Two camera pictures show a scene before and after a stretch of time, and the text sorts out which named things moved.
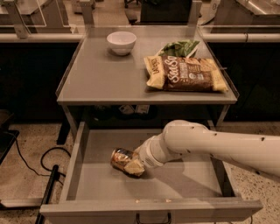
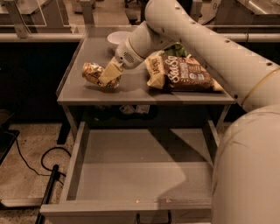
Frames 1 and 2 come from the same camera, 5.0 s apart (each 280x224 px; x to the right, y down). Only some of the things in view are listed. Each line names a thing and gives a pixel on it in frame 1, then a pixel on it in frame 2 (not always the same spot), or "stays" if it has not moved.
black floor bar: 47,193 stays
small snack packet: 121,157 to 92,72
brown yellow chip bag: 171,73 stays
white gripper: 146,154 to 126,56
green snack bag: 184,48 stays
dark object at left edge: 7,136 stays
